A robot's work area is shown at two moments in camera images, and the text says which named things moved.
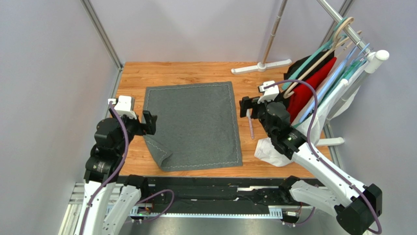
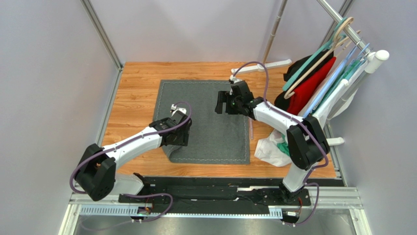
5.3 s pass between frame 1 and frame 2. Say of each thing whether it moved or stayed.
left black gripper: moved
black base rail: stayed
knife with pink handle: stayed
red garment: stayed
